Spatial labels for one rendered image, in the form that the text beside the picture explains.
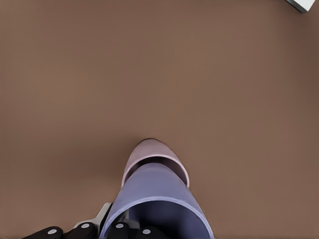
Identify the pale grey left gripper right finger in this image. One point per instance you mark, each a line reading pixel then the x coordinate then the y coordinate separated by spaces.
pixel 119 230

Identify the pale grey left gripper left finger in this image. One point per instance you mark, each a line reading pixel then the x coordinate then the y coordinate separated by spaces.
pixel 86 230

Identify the purple cup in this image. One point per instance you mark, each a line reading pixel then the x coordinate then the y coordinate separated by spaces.
pixel 154 184

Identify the pink cup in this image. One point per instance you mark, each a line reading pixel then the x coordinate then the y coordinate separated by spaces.
pixel 152 149

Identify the silver frame post foot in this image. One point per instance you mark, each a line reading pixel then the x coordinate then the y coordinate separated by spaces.
pixel 300 3

